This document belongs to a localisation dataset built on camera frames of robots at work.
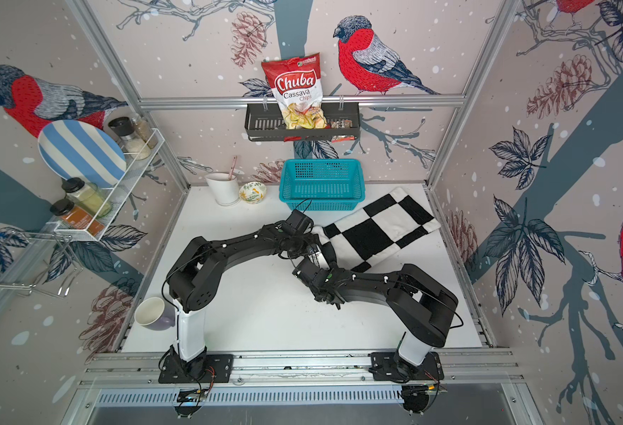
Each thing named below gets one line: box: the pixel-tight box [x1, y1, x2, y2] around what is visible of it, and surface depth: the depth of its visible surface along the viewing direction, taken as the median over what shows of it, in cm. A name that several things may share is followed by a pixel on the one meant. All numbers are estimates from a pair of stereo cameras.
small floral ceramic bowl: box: [238, 181, 268, 205], surface depth 117 cm
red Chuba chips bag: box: [261, 52, 328, 131], surface depth 83 cm
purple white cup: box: [134, 296, 176, 332], surface depth 79 cm
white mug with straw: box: [204, 161, 239, 207], surface depth 111 cm
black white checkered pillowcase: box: [311, 187, 442, 273], surface depth 106 cm
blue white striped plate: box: [37, 119, 128, 189], surface depth 73 cm
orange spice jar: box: [49, 198, 106, 238], surface depth 63 cm
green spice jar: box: [61, 177, 113, 219], surface depth 67 cm
